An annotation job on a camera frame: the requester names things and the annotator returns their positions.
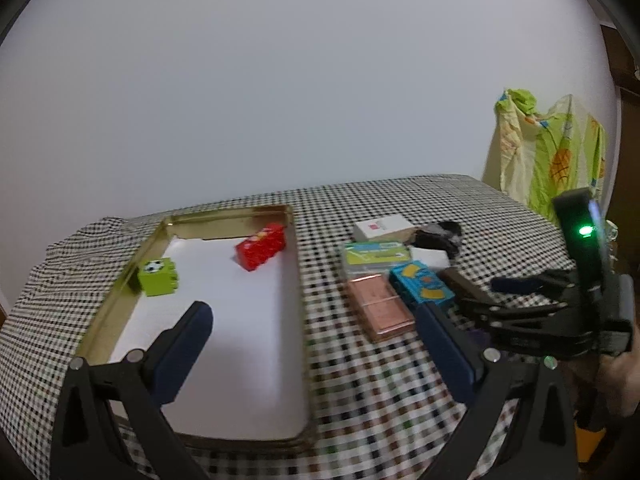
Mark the brown flat object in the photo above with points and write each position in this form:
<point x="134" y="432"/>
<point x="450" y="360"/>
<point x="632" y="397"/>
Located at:
<point x="465" y="285"/>

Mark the dark wooden furniture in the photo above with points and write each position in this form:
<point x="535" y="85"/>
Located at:
<point x="625" y="160"/>

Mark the white power adapter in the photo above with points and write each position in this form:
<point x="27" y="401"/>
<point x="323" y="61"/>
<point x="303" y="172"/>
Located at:
<point x="432" y="257"/>

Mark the black fabric item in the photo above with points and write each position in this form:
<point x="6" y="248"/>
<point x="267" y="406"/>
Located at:
<point x="440" y="235"/>

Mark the checkered tablecloth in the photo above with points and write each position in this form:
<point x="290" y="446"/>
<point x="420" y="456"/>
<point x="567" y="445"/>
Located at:
<point x="360" y="410"/>

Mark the orange plastic object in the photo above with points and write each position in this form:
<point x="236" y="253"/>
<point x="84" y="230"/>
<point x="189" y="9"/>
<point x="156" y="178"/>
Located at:
<point x="590" y="442"/>

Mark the red toy block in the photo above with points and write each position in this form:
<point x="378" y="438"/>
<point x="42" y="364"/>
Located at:
<point x="260" y="249"/>

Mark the pink compact case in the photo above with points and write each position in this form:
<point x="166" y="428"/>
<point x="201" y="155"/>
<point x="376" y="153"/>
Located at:
<point x="382" y="307"/>

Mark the person's right hand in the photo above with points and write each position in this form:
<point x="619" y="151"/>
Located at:
<point x="617" y="375"/>

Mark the green toy block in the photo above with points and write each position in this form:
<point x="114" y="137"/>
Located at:
<point x="157" y="277"/>

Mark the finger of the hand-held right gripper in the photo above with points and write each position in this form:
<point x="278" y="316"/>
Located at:
<point x="492" y="312"/>
<point x="515" y="284"/>

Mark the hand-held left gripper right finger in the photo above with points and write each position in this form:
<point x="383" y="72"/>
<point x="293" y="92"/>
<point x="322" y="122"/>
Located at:
<point x="445" y="355"/>

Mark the green label floss pick box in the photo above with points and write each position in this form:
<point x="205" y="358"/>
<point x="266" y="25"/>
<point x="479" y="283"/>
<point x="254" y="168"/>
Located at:
<point x="375" y="257"/>

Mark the gold metal tin box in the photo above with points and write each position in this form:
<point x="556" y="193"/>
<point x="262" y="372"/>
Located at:
<point x="225" y="221"/>

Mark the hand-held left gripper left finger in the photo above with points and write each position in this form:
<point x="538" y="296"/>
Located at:
<point x="182" y="350"/>

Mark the white box with red label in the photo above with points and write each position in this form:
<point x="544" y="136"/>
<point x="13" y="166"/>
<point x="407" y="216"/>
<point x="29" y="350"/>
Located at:
<point x="382" y="226"/>

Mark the green yellow printed cloth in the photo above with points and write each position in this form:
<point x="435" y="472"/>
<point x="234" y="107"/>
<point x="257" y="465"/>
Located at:
<point x="545" y="160"/>

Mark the blue toy block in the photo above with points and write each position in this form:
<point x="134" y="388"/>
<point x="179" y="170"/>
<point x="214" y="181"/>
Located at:
<point x="420" y="282"/>

